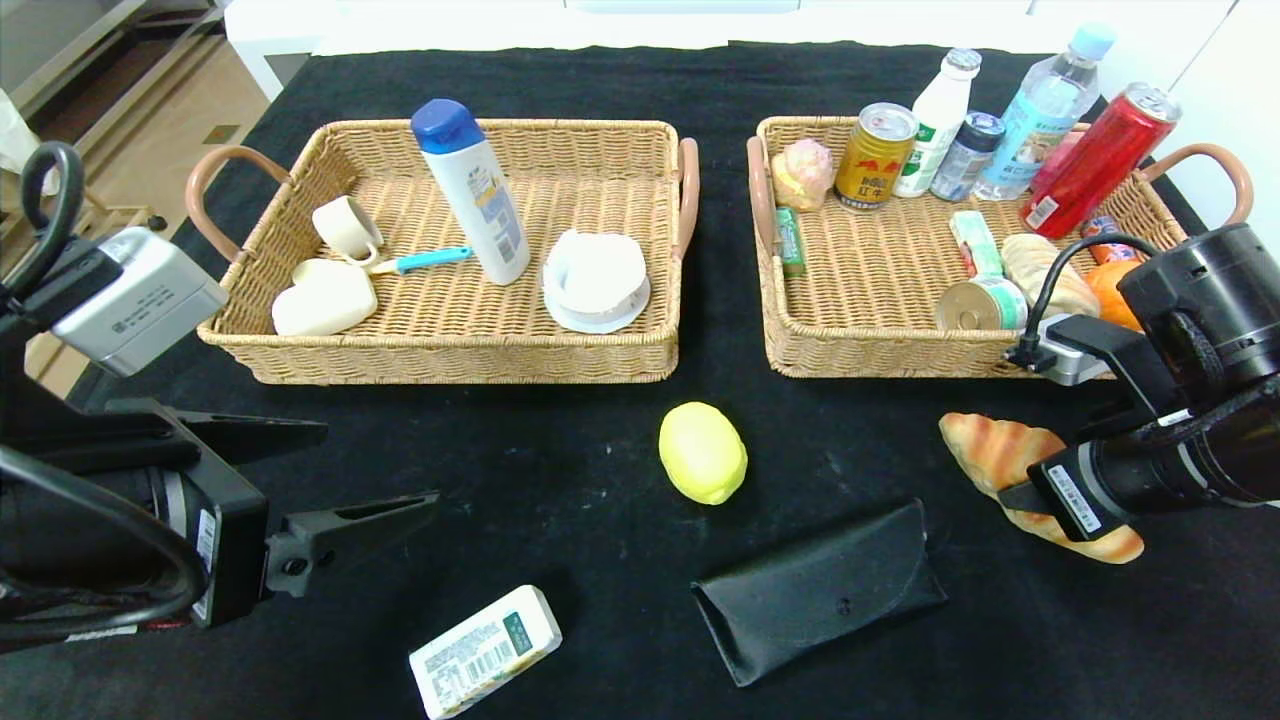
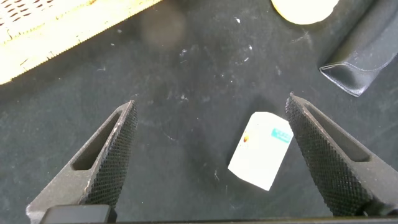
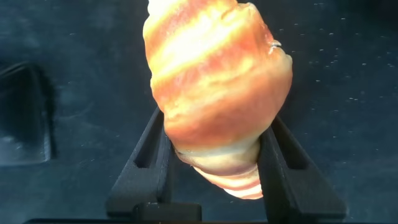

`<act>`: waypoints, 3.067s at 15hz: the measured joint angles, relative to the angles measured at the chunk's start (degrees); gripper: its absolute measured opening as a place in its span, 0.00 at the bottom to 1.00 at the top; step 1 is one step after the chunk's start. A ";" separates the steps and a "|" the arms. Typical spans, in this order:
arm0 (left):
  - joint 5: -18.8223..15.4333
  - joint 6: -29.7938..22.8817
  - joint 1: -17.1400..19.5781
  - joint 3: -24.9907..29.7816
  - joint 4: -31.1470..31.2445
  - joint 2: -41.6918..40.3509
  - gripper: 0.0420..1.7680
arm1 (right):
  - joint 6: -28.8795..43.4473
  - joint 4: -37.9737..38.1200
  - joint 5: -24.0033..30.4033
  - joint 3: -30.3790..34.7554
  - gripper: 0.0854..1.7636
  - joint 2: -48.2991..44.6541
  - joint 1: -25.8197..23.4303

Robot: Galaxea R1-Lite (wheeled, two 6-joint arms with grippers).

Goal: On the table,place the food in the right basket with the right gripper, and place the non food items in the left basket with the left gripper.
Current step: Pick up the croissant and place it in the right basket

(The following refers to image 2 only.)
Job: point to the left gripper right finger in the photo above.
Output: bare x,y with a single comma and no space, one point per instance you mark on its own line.
326,161

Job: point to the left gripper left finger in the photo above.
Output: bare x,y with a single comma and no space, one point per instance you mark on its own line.
115,161

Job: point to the black leather glasses case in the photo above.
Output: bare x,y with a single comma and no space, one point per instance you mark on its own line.
363,56

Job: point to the yellow lemon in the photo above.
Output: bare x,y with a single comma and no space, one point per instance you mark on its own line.
304,11

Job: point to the white box with green label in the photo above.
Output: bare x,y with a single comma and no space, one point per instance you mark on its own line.
258,155

